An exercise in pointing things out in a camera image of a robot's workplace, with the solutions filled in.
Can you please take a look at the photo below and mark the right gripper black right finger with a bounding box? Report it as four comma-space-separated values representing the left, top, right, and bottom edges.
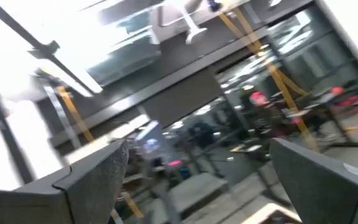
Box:
269, 138, 358, 224

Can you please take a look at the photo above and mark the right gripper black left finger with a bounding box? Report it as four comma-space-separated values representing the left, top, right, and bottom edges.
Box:
0, 139, 129, 224

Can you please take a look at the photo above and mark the person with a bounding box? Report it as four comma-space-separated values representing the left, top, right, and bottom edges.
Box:
249, 91, 288, 138

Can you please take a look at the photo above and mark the black aluminium rig frame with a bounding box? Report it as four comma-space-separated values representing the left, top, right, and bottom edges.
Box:
0, 71, 35, 184

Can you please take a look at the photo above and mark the yellow cable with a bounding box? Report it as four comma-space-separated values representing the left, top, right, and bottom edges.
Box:
57, 86, 94, 142
218, 6, 319, 152

